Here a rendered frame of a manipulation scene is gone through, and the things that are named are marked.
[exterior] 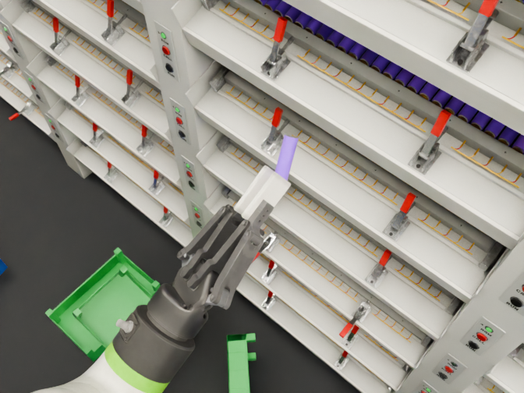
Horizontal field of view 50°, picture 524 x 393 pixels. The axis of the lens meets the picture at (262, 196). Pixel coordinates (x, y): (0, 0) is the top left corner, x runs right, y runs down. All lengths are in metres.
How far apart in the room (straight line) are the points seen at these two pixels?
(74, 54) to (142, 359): 0.98
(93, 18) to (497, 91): 0.91
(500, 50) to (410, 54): 0.09
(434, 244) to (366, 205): 0.13
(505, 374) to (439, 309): 0.16
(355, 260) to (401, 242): 0.20
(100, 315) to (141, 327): 1.12
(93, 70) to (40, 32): 0.21
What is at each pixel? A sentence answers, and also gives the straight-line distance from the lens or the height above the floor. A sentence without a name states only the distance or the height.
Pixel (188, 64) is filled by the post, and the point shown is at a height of 1.03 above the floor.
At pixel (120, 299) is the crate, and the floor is 0.09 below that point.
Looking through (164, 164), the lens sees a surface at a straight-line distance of 1.51.
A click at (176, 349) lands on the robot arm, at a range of 0.73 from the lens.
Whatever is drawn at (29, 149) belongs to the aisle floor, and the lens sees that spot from 2.38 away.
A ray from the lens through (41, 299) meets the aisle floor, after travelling 2.03.
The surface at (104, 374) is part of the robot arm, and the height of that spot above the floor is 1.05.
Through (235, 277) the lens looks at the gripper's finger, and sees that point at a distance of 0.70.
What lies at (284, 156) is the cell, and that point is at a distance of 0.72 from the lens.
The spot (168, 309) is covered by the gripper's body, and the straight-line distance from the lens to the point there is 0.72.
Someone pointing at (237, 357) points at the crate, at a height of 0.20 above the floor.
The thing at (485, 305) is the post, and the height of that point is 0.94.
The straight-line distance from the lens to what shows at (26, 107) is 2.26.
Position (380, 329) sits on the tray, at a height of 0.54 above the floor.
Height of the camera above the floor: 1.76
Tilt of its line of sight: 58 degrees down
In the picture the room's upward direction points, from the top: straight up
